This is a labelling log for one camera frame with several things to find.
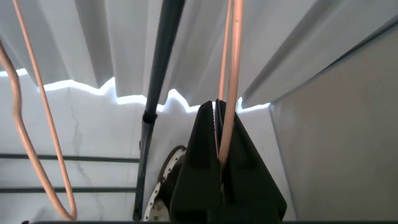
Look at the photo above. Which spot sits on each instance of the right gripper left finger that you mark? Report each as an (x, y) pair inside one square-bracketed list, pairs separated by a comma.
[(196, 174)]

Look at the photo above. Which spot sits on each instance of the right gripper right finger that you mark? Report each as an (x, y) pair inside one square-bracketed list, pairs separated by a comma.
[(248, 174)]

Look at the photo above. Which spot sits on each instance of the pink clothes hanger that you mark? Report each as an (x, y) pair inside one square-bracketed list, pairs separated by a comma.
[(18, 124), (237, 62)]

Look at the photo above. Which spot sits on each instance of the white laundry basket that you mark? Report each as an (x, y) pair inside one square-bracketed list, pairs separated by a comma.
[(157, 207)]

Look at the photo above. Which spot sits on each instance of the black clothes rack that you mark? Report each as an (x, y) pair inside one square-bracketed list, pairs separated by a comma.
[(163, 62)]

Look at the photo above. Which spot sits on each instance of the white curtain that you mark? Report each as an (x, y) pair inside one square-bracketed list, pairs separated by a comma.
[(93, 37)]

